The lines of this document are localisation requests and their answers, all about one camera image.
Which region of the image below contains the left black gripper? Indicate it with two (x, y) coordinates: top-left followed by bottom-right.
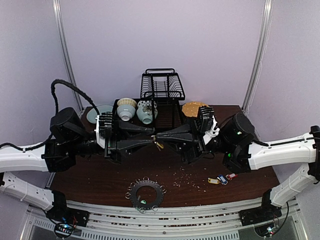
(68, 115), (155, 165)

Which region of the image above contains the yellow key tag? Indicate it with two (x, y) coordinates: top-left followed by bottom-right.
(154, 141), (164, 151)
(207, 177), (220, 185)

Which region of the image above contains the grey perforated keyring disc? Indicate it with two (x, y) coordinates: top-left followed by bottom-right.
(124, 176), (167, 214)

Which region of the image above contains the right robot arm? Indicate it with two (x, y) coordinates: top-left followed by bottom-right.
(155, 112), (320, 226)

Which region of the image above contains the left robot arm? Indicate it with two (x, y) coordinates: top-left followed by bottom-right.
(0, 107), (155, 227)

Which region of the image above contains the light blue ribbed bowl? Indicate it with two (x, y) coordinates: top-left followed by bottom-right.
(117, 104), (136, 122)

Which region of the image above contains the light blue floral bowl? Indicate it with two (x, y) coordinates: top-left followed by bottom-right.
(136, 106), (153, 125)

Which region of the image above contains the yellow dotted plate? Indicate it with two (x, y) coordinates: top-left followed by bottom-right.
(182, 101), (208, 117)

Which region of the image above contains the cream patterned bowl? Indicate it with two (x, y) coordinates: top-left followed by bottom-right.
(116, 97), (137, 108)

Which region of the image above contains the dotted white bowl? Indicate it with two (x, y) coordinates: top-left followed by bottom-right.
(137, 100), (158, 109)

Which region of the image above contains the light blue plate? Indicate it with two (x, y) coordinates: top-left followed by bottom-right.
(86, 104), (113, 125)

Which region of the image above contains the blue key tag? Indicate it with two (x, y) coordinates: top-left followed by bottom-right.
(217, 174), (228, 186)

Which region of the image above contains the red key tag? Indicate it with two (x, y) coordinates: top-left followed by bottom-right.
(225, 173), (238, 181)

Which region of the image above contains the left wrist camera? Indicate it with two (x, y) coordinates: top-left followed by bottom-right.
(95, 111), (114, 149)

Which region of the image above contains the black wire dish rack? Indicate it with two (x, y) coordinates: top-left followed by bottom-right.
(112, 68), (186, 139)

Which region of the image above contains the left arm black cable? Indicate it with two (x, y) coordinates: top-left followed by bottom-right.
(0, 78), (101, 152)

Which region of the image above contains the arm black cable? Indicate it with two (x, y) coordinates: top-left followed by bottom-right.
(219, 114), (320, 148)
(0, 78), (101, 152)

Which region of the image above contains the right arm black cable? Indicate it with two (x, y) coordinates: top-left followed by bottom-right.
(219, 114), (320, 148)

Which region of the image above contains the left aluminium frame post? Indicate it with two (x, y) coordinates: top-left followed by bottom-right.
(51, 0), (85, 112)

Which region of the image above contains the aluminium frame post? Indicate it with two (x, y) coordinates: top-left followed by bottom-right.
(51, 0), (85, 112)
(241, 0), (273, 114)

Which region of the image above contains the right aluminium frame post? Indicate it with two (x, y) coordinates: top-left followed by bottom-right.
(241, 0), (273, 114)

